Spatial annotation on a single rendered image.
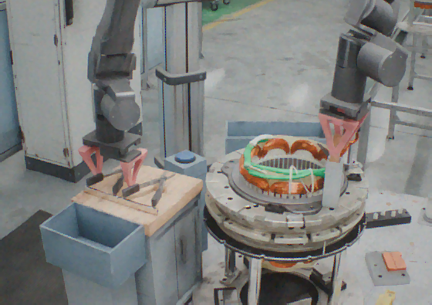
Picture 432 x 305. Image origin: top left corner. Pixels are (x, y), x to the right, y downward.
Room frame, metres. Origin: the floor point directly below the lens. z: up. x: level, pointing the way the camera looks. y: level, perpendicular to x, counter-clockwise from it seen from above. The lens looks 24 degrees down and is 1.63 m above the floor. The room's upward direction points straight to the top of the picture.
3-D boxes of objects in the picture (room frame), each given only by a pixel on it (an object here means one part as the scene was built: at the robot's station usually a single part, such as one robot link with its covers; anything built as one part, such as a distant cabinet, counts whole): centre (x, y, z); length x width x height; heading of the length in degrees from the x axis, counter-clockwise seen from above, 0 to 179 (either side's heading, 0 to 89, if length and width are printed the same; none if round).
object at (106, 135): (1.00, 0.20, 1.20); 0.10 x 0.07 x 0.07; 63
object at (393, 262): (1.10, -0.43, 0.80); 0.07 x 0.05 x 0.01; 0
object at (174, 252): (1.00, 0.16, 0.91); 0.19 x 0.19 x 0.26; 63
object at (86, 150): (1.02, 0.23, 1.13); 0.07 x 0.07 x 0.09; 63
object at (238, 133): (1.30, -0.14, 0.92); 0.25 x 0.11 x 0.28; 89
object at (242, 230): (0.88, -0.05, 1.05); 0.09 x 0.04 x 0.01; 67
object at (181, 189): (1.00, 0.16, 1.05); 0.20 x 0.19 x 0.02; 153
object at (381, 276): (1.09, -0.41, 0.79); 0.12 x 0.09 x 0.02; 0
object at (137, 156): (0.99, 0.18, 1.13); 0.07 x 0.07 x 0.09; 63
